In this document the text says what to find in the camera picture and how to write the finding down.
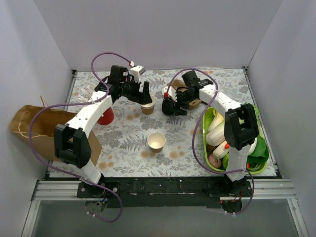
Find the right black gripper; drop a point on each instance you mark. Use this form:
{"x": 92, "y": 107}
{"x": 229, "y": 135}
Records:
{"x": 177, "y": 104}

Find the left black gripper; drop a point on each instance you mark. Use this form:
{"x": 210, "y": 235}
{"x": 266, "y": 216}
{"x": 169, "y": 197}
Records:
{"x": 138, "y": 92}

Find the stack of black lids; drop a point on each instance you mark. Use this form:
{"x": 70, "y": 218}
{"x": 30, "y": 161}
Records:
{"x": 168, "y": 107}

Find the brown paper coffee cup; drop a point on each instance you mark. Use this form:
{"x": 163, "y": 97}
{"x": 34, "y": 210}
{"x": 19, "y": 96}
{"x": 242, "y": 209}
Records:
{"x": 148, "y": 109}

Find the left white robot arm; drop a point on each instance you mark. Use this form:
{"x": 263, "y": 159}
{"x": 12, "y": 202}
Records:
{"x": 71, "y": 140}

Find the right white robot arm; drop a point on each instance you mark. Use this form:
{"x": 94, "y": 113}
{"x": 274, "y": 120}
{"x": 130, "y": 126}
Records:
{"x": 240, "y": 124}

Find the brown cardboard cup carrier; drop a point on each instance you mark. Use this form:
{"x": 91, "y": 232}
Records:
{"x": 176, "y": 84}

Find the green plastic basket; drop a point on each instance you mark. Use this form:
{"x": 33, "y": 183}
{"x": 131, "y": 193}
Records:
{"x": 254, "y": 168}

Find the yellow toy napa cabbage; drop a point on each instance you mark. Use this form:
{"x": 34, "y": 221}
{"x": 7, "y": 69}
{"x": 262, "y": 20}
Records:
{"x": 218, "y": 119}

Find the red plastic cup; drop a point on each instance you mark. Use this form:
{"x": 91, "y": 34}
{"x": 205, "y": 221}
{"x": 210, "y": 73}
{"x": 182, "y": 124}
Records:
{"x": 107, "y": 117}

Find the green toy napa cabbage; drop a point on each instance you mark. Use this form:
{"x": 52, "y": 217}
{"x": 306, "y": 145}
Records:
{"x": 216, "y": 136}

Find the small white toy cabbage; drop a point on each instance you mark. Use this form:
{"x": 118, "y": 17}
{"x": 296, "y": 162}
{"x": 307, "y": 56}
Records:
{"x": 220, "y": 151}

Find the purple toy onion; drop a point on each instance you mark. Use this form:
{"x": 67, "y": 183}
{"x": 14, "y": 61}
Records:
{"x": 214, "y": 162}

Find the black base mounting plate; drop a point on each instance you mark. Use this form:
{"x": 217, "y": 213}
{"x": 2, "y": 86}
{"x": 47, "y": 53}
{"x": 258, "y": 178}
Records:
{"x": 163, "y": 191}

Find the dark green toy leafy vegetable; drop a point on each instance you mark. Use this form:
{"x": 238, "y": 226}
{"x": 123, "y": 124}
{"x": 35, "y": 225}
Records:
{"x": 261, "y": 152}

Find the brown paper bag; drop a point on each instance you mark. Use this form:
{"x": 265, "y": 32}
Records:
{"x": 43, "y": 128}

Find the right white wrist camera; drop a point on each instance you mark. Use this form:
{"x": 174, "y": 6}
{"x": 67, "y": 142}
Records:
{"x": 169, "y": 92}

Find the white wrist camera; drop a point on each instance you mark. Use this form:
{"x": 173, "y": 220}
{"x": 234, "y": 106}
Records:
{"x": 136, "y": 71}
{"x": 169, "y": 92}

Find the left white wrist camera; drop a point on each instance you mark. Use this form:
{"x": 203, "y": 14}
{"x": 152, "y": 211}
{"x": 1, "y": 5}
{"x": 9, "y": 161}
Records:
{"x": 136, "y": 71}

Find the aluminium frame rail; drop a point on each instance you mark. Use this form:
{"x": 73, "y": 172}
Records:
{"x": 262, "y": 188}

